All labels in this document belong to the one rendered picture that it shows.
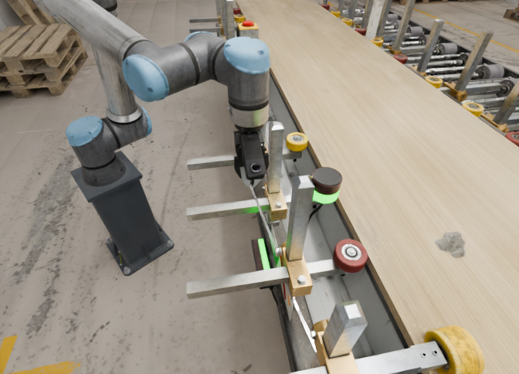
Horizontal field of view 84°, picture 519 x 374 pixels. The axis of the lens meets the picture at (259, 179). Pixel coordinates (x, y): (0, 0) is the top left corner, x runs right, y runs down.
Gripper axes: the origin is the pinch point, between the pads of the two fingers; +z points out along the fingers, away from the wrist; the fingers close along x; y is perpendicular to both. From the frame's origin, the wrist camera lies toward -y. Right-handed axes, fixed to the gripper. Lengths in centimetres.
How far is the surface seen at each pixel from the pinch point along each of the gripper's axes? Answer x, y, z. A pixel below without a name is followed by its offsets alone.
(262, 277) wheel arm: 1.0, -21.7, 10.7
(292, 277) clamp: -6.2, -23.3, 9.7
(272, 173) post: -7.0, 6.1, 1.7
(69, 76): 182, 331, 95
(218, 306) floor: 18, 12, 97
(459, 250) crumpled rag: -48, -26, 5
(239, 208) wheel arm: 3.7, 2.4, 11.2
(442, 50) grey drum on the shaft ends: -154, 126, 15
